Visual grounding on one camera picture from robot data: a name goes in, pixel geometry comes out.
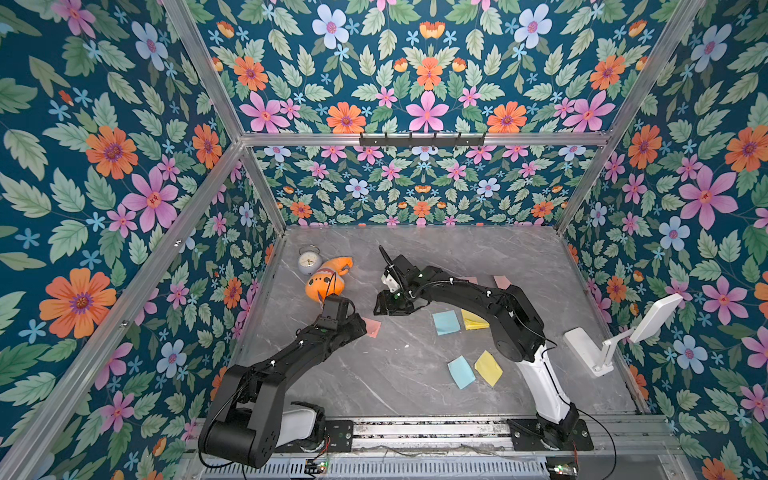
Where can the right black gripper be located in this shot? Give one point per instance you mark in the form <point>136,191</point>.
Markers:
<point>398,274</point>

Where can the blue memo pad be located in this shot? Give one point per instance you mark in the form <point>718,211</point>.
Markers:
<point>446,323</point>

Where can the yellow memo pad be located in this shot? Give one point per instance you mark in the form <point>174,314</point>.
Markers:
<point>472,321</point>

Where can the torn pink sheet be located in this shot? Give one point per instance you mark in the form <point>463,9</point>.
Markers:
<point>502,282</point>

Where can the torn yellow sheet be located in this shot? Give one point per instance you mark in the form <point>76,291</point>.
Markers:
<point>488,368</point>

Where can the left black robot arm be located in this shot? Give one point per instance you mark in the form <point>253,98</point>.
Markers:
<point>245,421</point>

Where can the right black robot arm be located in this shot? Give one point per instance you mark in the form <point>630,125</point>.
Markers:
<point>516,327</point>

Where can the orange fish plush toy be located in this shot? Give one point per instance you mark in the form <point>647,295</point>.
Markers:
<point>328,279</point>

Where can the small white alarm clock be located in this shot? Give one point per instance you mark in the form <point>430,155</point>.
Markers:
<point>309,259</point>

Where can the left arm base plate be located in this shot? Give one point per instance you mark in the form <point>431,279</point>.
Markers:
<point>324,436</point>

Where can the black hook rail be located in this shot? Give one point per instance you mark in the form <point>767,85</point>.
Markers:
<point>439,140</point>

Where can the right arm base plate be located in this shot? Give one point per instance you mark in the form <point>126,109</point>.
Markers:
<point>531,435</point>

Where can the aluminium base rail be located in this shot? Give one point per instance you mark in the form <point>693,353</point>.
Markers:
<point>612,446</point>

